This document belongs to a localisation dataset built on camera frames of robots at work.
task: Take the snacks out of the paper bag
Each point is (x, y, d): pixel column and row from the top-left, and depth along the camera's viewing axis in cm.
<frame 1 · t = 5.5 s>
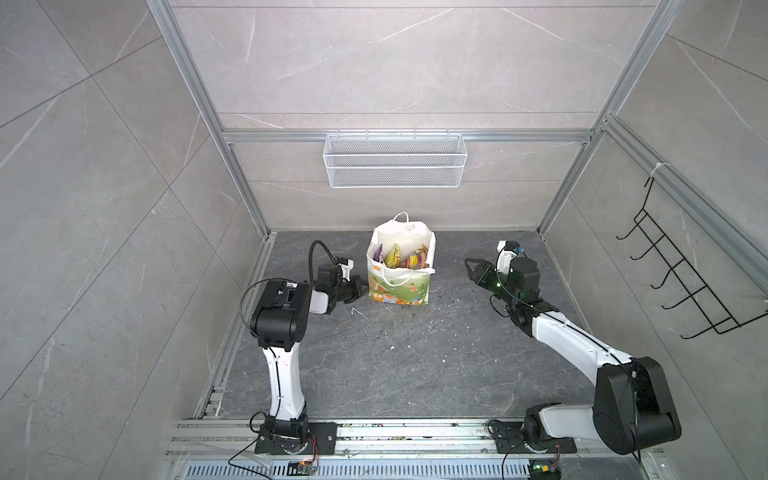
left hand: (374, 279, 101), fingers closed
right hand: (469, 260, 86), fingers open
white paper gift bag: (400, 261, 98), point 12 cm above the table

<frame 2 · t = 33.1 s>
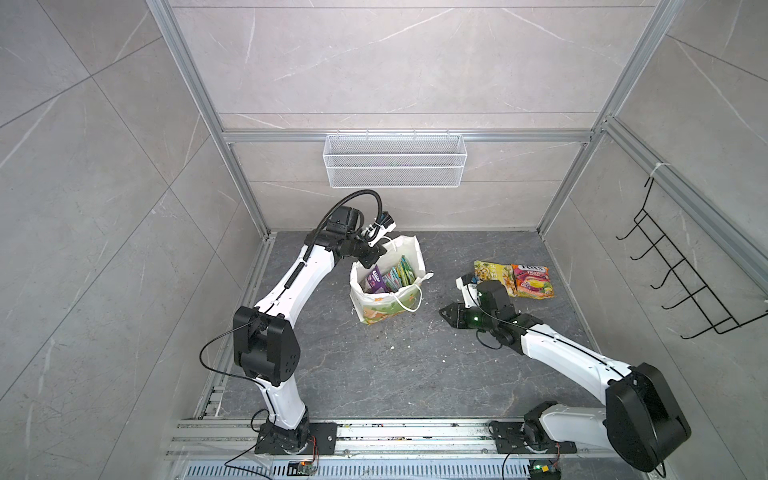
left hand: (384, 243, 85), fingers closed
right hand: (442, 310, 85), fingers open
white paper gift bag: (369, 307, 82), point 16 cm above the table
Fox's fruits candy packet: (532, 282, 103), point 3 cm above the table
teal cherry mint packet: (394, 280, 94), point 11 cm above the table

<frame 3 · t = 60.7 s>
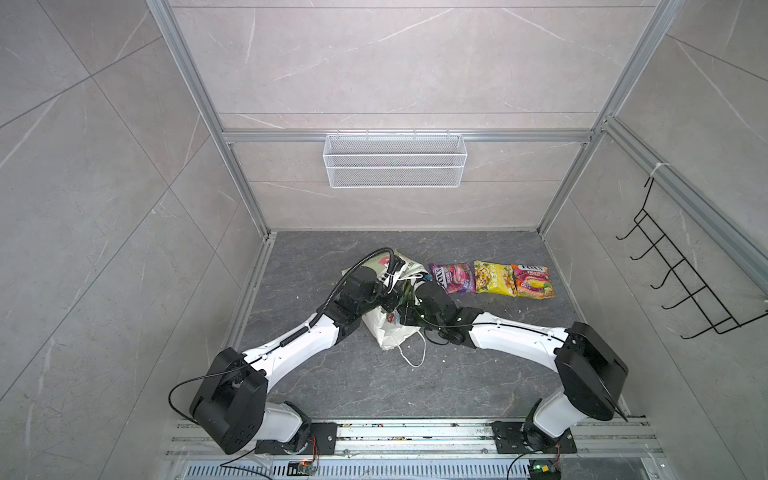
left hand: (401, 272, 81), fingers closed
right hand: (396, 307, 85), fingers closed
white paper gift bag: (384, 330, 81), point 13 cm above the table
purple Fox's berries packet: (455, 278, 105), point 3 cm above the table
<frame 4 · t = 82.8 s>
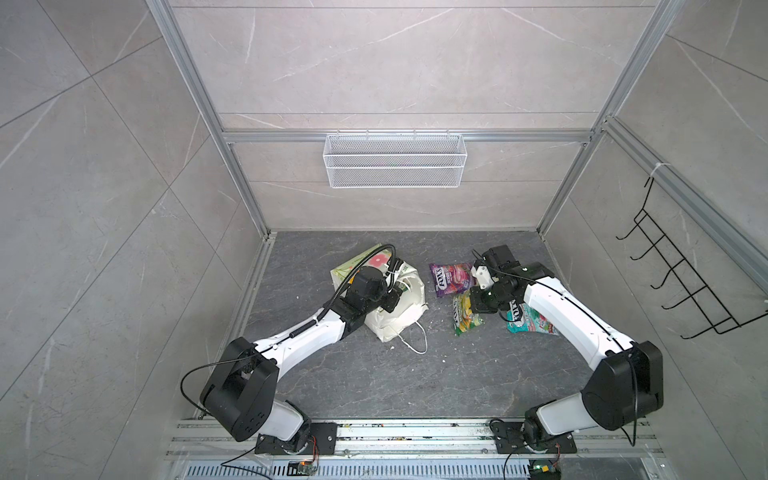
left hand: (397, 276, 84), fingers closed
right hand: (472, 303, 84), fingers closed
white paper gift bag: (392, 322, 95), on the table
